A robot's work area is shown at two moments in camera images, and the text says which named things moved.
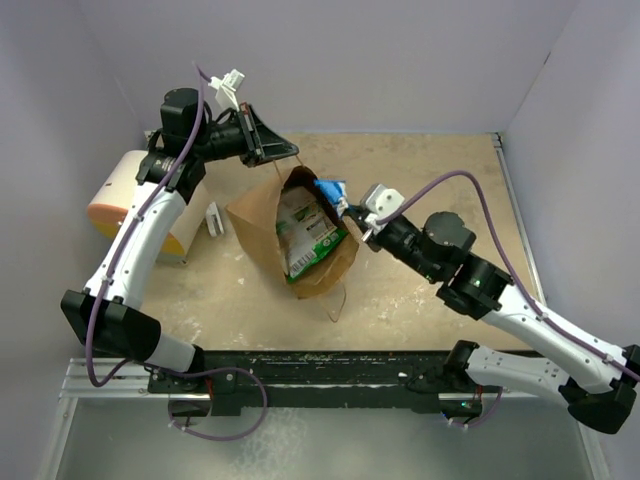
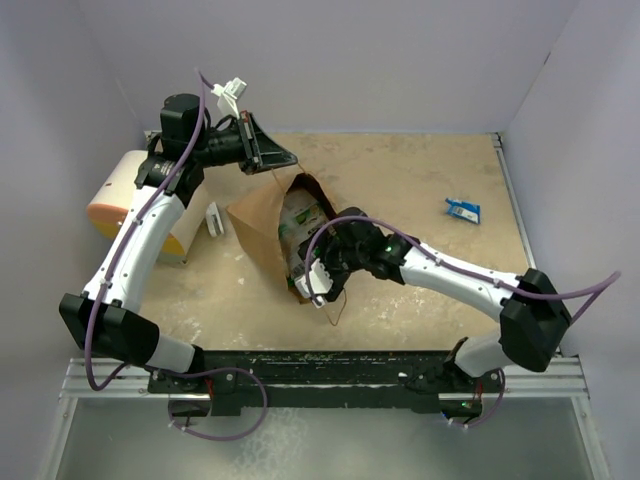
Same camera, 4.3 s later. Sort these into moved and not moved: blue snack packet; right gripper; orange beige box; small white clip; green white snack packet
Moved: right gripper; blue snack packet
Not moved: green white snack packet; orange beige box; small white clip
